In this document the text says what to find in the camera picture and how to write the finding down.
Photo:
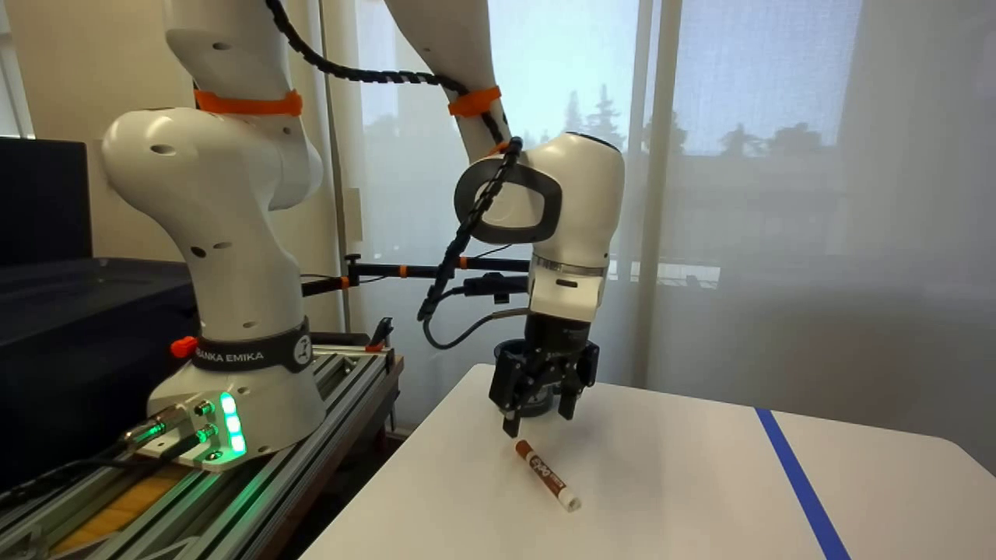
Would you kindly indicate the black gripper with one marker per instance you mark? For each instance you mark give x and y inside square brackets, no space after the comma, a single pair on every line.
[548,358]

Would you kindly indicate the orange capped white marker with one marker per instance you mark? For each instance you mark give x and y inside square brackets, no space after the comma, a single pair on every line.
[547,475]

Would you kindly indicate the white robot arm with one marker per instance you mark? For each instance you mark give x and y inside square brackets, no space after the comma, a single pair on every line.
[229,208]

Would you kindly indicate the black clamp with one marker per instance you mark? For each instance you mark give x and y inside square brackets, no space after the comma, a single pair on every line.
[379,334]

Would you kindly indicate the blue tape stripe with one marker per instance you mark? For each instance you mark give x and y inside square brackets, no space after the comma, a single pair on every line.
[799,478]

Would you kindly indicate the red round button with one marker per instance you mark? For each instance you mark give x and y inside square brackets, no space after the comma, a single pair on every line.
[186,345]

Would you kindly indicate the wooden plank between rails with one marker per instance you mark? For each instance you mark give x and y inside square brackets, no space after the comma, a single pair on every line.
[113,516]

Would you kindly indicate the black cabinet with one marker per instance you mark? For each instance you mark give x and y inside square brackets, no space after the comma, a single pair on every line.
[82,354]

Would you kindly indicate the black monitor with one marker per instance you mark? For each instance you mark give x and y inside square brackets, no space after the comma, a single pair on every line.
[41,202]

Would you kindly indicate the black camera stand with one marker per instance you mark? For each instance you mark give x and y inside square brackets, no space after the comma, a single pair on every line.
[415,272]

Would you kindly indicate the white window frame post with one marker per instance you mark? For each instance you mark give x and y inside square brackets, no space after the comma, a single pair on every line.
[659,188]

